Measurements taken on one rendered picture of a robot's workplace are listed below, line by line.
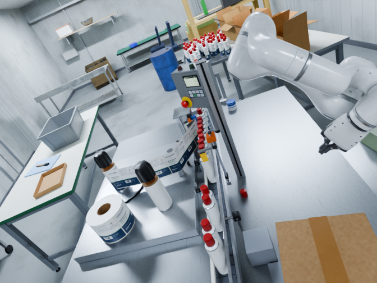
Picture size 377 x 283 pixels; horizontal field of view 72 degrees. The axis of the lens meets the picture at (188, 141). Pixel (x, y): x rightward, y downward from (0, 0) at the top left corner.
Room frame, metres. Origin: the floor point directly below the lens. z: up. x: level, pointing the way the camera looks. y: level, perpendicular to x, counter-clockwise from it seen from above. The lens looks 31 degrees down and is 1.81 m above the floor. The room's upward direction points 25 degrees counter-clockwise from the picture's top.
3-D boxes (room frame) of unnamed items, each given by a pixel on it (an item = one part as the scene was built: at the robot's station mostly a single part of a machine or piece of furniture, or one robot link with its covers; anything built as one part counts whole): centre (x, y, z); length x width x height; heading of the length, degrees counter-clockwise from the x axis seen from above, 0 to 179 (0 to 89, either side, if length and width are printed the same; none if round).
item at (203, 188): (0.83, 0.02, 0.98); 0.05 x 0.05 x 0.20
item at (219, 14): (4.24, -1.39, 0.97); 0.45 x 0.40 x 0.37; 90
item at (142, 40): (8.69, -0.20, 0.39); 2.14 x 0.85 x 0.78; 88
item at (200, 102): (1.15, -0.14, 1.38); 0.17 x 0.10 x 0.19; 41
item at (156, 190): (1.06, 0.26, 1.03); 0.09 x 0.09 x 0.30
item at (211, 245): (0.59, 0.08, 0.98); 0.05 x 0.05 x 0.20
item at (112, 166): (1.38, 0.51, 1.04); 0.09 x 0.09 x 0.29
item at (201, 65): (1.07, -0.19, 1.16); 0.04 x 0.04 x 0.67; 76
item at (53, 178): (2.07, 1.25, 0.82); 0.34 x 0.24 x 0.04; 4
